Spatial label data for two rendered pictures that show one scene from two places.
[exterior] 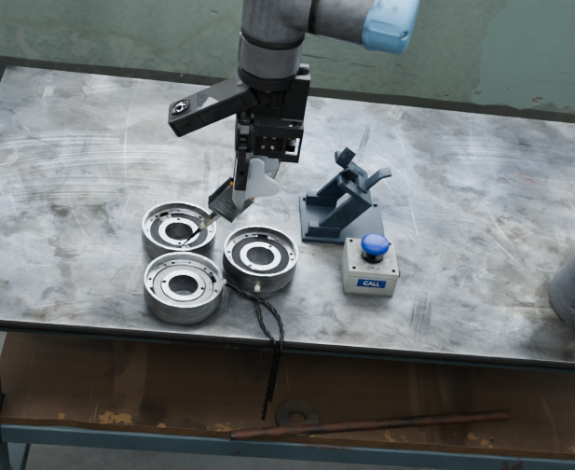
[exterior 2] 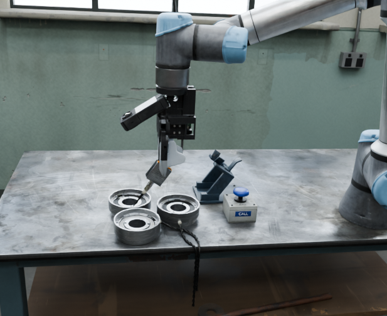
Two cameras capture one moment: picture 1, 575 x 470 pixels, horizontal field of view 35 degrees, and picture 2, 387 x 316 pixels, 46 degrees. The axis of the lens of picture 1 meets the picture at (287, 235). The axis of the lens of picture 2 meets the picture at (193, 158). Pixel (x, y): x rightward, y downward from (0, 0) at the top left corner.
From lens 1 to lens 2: 35 cm
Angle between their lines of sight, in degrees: 19
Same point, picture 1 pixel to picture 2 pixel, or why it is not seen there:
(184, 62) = not seen: hidden behind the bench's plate
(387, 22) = (234, 41)
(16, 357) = (37, 303)
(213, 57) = not seen: hidden behind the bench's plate
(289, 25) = (182, 54)
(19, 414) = not seen: outside the picture
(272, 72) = (175, 83)
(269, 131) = (177, 121)
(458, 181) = (273, 173)
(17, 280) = (37, 235)
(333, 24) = (206, 47)
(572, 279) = (351, 197)
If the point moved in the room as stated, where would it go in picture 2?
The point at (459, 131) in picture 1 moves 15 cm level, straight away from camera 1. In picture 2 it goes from (268, 156) to (268, 142)
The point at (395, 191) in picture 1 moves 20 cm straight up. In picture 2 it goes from (243, 180) to (249, 116)
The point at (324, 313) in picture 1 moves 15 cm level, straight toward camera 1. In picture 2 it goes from (220, 232) to (220, 270)
